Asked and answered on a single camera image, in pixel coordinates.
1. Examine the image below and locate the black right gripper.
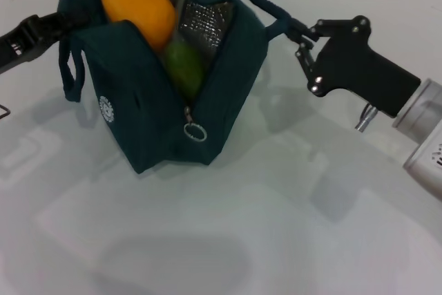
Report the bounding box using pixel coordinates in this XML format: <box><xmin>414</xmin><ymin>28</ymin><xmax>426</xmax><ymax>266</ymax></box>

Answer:
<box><xmin>289</xmin><ymin>15</ymin><xmax>423</xmax><ymax>119</ymax></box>

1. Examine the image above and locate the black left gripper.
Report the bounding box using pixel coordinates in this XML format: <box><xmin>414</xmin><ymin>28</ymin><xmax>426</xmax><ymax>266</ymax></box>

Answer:
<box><xmin>0</xmin><ymin>11</ymin><xmax>93</xmax><ymax>75</ymax></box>

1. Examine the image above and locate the orange yellow pear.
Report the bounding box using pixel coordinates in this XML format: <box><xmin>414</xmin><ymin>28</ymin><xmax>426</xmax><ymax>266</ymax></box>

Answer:
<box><xmin>101</xmin><ymin>0</ymin><xmax>177</xmax><ymax>51</ymax></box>

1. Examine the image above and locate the dark teal insulated lunch bag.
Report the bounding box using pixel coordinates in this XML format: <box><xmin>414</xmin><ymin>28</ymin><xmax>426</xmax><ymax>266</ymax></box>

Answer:
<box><xmin>57</xmin><ymin>0</ymin><xmax>305</xmax><ymax>175</ymax></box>

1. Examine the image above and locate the green cucumber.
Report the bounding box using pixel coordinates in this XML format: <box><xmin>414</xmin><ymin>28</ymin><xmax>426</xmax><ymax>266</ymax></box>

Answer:
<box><xmin>164</xmin><ymin>41</ymin><xmax>204</xmax><ymax>99</ymax></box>

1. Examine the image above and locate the right gripper cable with plug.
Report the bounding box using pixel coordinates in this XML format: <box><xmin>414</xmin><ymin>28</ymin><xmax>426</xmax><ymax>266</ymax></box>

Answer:
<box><xmin>355</xmin><ymin>104</ymin><xmax>380</xmax><ymax>133</ymax></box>

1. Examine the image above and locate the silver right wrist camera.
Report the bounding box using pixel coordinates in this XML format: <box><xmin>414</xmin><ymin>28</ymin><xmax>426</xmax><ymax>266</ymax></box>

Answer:
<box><xmin>403</xmin><ymin>132</ymin><xmax>442</xmax><ymax>202</ymax></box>

